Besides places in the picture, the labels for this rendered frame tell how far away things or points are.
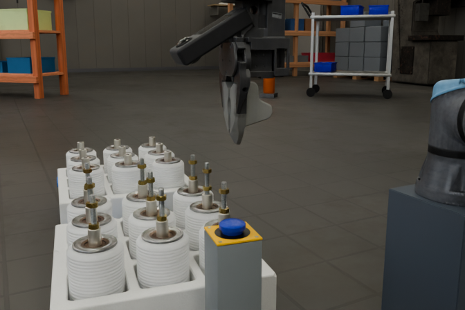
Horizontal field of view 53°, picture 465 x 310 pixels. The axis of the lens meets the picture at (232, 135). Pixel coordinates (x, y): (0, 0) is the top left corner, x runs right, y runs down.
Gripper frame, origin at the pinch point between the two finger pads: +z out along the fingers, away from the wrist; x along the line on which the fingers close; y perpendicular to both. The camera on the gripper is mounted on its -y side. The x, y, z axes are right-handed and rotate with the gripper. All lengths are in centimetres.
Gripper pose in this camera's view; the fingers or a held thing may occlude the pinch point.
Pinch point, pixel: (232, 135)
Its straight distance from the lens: 67.5
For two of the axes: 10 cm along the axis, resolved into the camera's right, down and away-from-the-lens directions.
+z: 0.0, 9.8, 1.9
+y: 9.4, -0.6, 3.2
